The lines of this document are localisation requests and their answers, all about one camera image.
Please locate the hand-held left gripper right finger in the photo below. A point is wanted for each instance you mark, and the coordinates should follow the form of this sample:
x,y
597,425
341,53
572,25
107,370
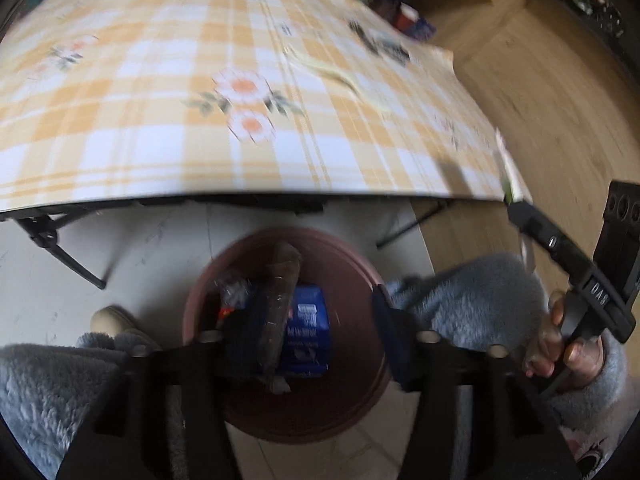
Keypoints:
x,y
395,345

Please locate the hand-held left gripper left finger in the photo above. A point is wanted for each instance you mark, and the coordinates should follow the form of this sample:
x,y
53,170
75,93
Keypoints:
x,y
245,340

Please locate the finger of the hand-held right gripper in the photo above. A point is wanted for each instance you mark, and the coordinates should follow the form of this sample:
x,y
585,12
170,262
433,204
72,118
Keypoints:
x,y
545,237

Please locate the blue coffee carton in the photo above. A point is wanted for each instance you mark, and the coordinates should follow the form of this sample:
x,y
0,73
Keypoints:
x,y
307,330

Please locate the brown plastic bin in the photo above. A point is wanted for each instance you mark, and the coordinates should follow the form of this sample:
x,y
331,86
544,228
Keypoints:
x,y
300,410

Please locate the person's right hand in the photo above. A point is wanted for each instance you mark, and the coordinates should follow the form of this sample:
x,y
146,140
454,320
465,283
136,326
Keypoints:
x,y
585,360

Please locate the crumpled white paper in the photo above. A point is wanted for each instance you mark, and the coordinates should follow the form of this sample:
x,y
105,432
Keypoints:
x,y
235,292

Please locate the person's right leg grey fleece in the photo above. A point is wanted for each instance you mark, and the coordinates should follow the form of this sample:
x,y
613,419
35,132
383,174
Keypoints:
x,y
475,295

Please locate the person's leg grey fleece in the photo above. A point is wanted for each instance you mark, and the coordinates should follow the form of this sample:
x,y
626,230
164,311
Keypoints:
x,y
475,295
45,395

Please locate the beige slipper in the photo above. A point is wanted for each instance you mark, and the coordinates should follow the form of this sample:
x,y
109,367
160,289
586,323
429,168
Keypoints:
x,y
112,321

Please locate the person's left leg grey fleece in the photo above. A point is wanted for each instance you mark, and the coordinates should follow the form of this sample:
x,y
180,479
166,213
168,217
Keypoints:
x,y
45,395

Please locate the yellow plaid floral tablecloth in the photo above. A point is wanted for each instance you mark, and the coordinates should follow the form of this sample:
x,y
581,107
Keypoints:
x,y
150,135

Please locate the black stone counter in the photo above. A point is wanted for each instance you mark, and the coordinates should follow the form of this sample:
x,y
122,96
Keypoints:
x,y
580,0

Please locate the small blue purple box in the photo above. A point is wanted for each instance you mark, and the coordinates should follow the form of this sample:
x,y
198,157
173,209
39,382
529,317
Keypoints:
x,y
422,29

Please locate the small black object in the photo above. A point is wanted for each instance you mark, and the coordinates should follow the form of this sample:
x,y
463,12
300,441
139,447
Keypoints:
x,y
385,45

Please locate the white plastic fork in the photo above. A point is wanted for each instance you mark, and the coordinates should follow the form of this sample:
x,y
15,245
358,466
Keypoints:
x,y
340,77

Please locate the black folding table frame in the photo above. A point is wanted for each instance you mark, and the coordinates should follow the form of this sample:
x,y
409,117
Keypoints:
x,y
75,265

